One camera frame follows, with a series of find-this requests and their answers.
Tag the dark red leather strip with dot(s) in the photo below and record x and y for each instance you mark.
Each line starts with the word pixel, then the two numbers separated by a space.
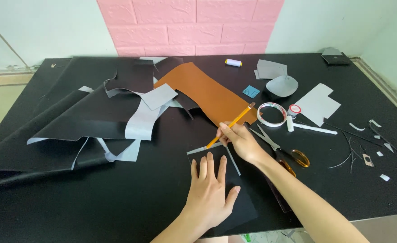
pixel 279 197

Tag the yellow pencil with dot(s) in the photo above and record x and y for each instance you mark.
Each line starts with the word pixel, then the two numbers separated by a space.
pixel 240 116

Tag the green item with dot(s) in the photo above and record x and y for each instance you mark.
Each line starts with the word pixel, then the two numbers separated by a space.
pixel 247 238

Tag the pink brick wall panel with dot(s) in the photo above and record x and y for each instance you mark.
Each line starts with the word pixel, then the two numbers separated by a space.
pixel 191 27

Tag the white double-sided tape roll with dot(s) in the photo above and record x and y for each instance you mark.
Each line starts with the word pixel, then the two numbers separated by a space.
pixel 264 118

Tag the white tube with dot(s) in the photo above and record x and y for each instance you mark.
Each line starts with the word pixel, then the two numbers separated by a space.
pixel 290 124

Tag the grey notched paper pattern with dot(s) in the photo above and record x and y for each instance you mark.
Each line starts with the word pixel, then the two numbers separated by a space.
pixel 316 103

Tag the brown leather piece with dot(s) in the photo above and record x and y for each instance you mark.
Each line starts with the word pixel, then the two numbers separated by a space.
pixel 208 92

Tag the grey oval leather piece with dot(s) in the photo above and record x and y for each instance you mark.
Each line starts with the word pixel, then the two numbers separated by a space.
pixel 282 85

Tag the white thread spool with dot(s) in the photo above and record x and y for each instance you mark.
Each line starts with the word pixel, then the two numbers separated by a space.
pixel 233 62

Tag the stack of grey cards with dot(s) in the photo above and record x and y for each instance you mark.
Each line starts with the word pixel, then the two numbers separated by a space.
pixel 271 70

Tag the grey card template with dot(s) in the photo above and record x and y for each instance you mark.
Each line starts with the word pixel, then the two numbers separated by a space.
pixel 232 160

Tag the long white strip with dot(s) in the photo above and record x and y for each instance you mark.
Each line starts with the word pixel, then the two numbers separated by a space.
pixel 314 128

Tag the large black leather sheet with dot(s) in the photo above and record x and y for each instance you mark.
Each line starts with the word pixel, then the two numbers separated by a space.
pixel 26 148

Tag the scattered small leather scraps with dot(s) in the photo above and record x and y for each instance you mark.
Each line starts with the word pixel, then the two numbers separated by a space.
pixel 367 160

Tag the black rectangular leather piece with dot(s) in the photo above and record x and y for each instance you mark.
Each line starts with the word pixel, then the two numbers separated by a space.
pixel 242 206

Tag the small dark leather offcut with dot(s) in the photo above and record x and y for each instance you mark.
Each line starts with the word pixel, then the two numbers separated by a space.
pixel 186 100

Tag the black leather wallet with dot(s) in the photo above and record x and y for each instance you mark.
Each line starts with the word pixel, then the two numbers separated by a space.
pixel 335 57

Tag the long grey leather strip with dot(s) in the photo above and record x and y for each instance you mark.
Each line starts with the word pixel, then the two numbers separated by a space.
pixel 141 123

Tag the grey square leather piece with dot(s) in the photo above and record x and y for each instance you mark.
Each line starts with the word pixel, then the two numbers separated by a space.
pixel 159 96

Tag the small blue square piece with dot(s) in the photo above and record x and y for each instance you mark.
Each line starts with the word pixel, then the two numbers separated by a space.
pixel 251 91

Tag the black leather sheet grey underside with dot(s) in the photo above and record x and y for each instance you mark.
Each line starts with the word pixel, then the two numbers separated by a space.
pixel 93 114

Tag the person's left hand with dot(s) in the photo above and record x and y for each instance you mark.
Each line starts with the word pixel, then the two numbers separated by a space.
pixel 207 199

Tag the glue bottle red white cap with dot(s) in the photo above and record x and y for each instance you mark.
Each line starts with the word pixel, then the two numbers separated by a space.
pixel 294 110

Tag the person's right hand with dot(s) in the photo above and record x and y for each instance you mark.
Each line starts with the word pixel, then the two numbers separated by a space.
pixel 244 143

